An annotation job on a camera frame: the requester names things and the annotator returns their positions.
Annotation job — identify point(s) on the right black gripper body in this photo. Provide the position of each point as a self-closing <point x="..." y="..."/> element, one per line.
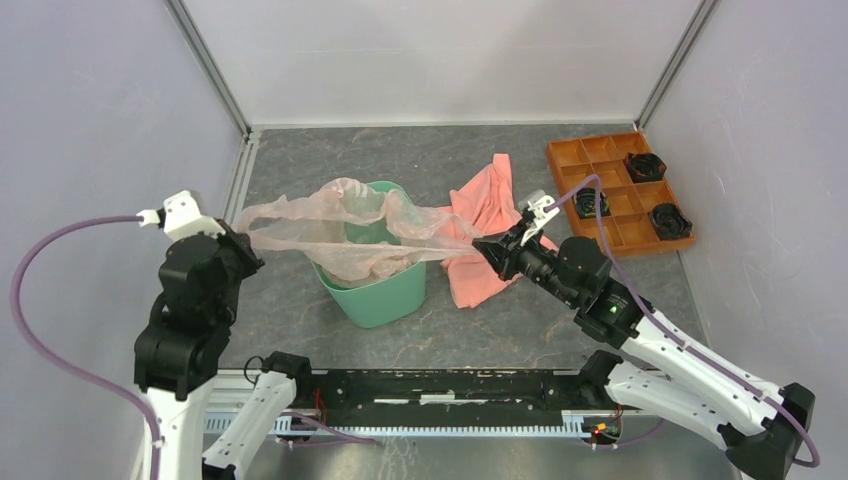
<point x="531" y="254"/>

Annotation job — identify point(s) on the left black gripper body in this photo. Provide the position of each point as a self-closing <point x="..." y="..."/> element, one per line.
<point x="243" y="258"/>

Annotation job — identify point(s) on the translucent pink plastic trash bag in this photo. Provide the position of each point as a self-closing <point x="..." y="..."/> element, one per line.
<point x="315" y="226"/>

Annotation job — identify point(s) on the green plastic trash bin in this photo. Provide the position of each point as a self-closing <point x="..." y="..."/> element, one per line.
<point x="379" y="302"/>

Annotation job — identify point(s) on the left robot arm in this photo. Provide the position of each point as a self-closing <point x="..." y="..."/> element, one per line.
<point x="177" y="358"/>

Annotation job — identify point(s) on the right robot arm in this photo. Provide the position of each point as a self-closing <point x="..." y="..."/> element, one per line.
<point x="657" y="368"/>

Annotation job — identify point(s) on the salmon pink cloth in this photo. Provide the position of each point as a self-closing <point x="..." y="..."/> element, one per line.
<point x="486" y="202"/>

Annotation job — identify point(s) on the black green bag roll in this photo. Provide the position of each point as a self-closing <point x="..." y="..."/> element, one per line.
<point x="586" y="200"/>

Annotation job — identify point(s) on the orange compartment tray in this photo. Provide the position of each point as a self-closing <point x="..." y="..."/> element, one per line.
<point x="629" y="228"/>

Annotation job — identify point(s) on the black bag roll top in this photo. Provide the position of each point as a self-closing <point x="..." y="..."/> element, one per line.
<point x="644" y="167"/>

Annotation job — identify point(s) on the black bag roll right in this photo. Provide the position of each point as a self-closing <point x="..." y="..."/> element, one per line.
<point x="669" y="223"/>

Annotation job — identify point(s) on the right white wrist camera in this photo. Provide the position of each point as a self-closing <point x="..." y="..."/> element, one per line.
<point x="537" y="209"/>

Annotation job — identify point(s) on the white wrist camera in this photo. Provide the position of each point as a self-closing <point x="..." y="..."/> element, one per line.
<point x="537" y="209"/>
<point x="180" y="217"/>

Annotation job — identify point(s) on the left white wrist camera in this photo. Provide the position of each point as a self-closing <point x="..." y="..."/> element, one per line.
<point x="180" y="217"/>

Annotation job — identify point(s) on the left corner aluminium post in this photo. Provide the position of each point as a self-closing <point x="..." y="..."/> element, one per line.
<point x="202" y="54"/>

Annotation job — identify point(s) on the corner aluminium post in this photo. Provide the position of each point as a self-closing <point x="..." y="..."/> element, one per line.
<point x="691" y="34"/>
<point x="202" y="54"/>

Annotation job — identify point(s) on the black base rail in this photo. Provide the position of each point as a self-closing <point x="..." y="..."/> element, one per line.
<point x="460" y="402"/>

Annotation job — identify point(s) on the right corner aluminium post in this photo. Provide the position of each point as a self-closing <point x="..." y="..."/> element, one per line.
<point x="691" y="34"/>

